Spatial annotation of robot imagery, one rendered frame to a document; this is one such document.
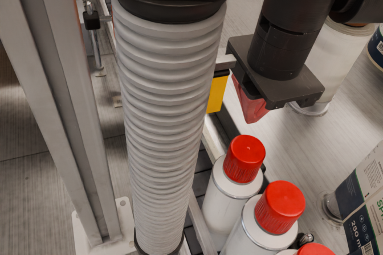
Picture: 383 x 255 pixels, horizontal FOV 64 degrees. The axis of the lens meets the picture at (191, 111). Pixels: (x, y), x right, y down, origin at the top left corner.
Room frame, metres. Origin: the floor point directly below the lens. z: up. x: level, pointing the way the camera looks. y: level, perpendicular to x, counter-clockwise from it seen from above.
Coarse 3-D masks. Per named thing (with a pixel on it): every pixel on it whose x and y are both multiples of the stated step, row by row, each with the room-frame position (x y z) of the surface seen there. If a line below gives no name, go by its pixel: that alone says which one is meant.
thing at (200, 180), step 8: (200, 144) 0.31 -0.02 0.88; (200, 152) 0.30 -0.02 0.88; (200, 160) 0.28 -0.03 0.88; (208, 160) 0.28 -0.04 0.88; (200, 168) 0.26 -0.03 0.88; (208, 168) 0.27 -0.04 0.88; (200, 176) 0.25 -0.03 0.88; (208, 176) 0.25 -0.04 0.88; (192, 184) 0.23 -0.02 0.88; (200, 184) 0.24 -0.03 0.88; (200, 192) 0.22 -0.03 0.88; (200, 200) 0.21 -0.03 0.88; (200, 208) 0.20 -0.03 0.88; (184, 224) 0.17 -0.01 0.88; (192, 224) 0.17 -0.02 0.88; (184, 232) 0.17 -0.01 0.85; (192, 232) 0.16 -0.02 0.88; (192, 240) 0.15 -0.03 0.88; (192, 248) 0.14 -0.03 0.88; (200, 248) 0.14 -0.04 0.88
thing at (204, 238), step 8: (192, 192) 0.18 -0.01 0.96; (192, 200) 0.17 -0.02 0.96; (192, 208) 0.16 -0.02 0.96; (192, 216) 0.15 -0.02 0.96; (200, 216) 0.15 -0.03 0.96; (200, 224) 0.14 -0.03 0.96; (200, 232) 0.13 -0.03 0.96; (208, 232) 0.13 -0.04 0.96; (200, 240) 0.12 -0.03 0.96; (208, 240) 0.12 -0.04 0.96; (208, 248) 0.12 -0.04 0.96
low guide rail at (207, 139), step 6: (204, 126) 0.32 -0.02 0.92; (204, 132) 0.31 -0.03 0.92; (204, 138) 0.30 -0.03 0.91; (210, 138) 0.30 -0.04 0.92; (204, 144) 0.30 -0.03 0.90; (210, 144) 0.29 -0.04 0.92; (210, 150) 0.28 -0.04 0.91; (216, 150) 0.28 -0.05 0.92; (210, 156) 0.27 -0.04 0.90; (216, 156) 0.27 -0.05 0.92
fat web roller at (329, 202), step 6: (324, 198) 0.24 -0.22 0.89; (330, 198) 0.23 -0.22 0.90; (324, 204) 0.23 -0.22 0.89; (330, 204) 0.22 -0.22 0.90; (336, 204) 0.22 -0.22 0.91; (324, 210) 0.22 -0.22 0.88; (330, 210) 0.22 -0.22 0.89; (336, 210) 0.21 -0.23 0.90; (330, 216) 0.21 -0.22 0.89; (336, 216) 0.21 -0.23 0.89; (336, 222) 0.21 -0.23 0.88; (342, 222) 0.21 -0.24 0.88
